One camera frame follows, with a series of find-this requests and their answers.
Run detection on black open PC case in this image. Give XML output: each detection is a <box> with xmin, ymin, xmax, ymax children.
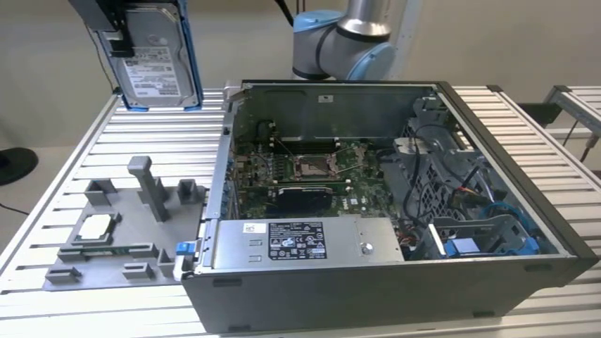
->
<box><xmin>180</xmin><ymin>79</ymin><xmax>601</xmax><ymax>334</ymax></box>

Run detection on metal disk bay cage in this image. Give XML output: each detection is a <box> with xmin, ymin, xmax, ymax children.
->
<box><xmin>389</xmin><ymin>96</ymin><xmax>561</xmax><ymax>262</ymax></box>

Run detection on blue plastic case latch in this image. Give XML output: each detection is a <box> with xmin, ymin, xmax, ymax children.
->
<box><xmin>173</xmin><ymin>240</ymin><xmax>198</xmax><ymax>261</ymax></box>

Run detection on silver CPU chip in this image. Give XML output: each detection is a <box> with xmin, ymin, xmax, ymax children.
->
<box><xmin>76</xmin><ymin>213</ymin><xmax>117</xmax><ymax>241</ymax></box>

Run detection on blue plastic bay bracket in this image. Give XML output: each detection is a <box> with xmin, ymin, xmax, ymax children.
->
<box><xmin>443</xmin><ymin>238</ymin><xmax>485</xmax><ymax>260</ymax></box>

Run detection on black graphics card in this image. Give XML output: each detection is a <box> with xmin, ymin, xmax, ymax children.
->
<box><xmin>274</xmin><ymin>186</ymin><xmax>336</xmax><ymax>216</ymax></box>

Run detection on hard disk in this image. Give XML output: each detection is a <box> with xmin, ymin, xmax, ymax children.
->
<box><xmin>96</xmin><ymin>0</ymin><xmax>204</xmax><ymax>113</ymax></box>

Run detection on grey plastic parts rack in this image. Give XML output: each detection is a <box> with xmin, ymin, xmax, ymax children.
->
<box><xmin>41</xmin><ymin>155</ymin><xmax>210</xmax><ymax>293</ymax></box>

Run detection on green motherboard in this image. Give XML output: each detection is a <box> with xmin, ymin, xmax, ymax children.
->
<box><xmin>232</xmin><ymin>139</ymin><xmax>401</xmax><ymax>220</ymax></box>

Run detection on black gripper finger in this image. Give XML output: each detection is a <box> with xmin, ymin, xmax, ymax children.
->
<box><xmin>110</xmin><ymin>30</ymin><xmax>136</xmax><ymax>59</ymax></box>

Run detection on blue wire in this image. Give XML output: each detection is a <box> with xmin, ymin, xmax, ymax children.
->
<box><xmin>482</xmin><ymin>199</ymin><xmax>534</xmax><ymax>244</ymax></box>

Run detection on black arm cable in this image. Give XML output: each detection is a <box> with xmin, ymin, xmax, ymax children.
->
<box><xmin>273</xmin><ymin>0</ymin><xmax>309</xmax><ymax>26</ymax></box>

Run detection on aluminium slat side table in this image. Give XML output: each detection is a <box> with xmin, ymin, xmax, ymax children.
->
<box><xmin>542</xmin><ymin>84</ymin><xmax>601</xmax><ymax>142</ymax></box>

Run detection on silver power supply unit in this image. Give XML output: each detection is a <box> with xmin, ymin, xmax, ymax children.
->
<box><xmin>210</xmin><ymin>217</ymin><xmax>406</xmax><ymax>273</ymax></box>

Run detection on black RAM slot bank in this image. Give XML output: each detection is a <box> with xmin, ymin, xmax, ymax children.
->
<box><xmin>270</xmin><ymin>136</ymin><xmax>342</xmax><ymax>149</ymax></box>

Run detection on green RAM stick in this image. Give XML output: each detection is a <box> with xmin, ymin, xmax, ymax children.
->
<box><xmin>60</xmin><ymin>246</ymin><xmax>154</xmax><ymax>256</ymax></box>

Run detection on round black stand base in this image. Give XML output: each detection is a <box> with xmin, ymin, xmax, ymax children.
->
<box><xmin>0</xmin><ymin>147</ymin><xmax>40</xmax><ymax>187</ymax></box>

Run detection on CPU socket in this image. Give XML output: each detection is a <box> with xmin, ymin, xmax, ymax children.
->
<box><xmin>292</xmin><ymin>154</ymin><xmax>340</xmax><ymax>182</ymax></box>

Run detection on thin black floor cable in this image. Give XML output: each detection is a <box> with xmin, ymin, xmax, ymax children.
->
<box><xmin>0</xmin><ymin>202</ymin><xmax>30</xmax><ymax>216</ymax></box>

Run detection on thin metal locking lever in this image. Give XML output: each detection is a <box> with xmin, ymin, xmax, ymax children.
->
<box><xmin>273</xmin><ymin>134</ymin><xmax>302</xmax><ymax>160</ymax></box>

